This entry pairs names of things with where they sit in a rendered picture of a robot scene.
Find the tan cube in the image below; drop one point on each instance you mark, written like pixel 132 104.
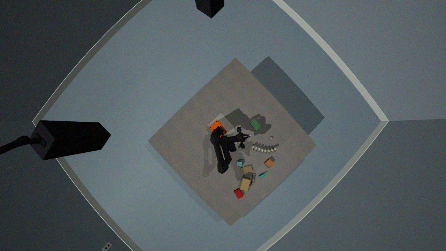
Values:
pixel 244 183

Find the red flat block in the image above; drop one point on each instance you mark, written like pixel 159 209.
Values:
pixel 238 193

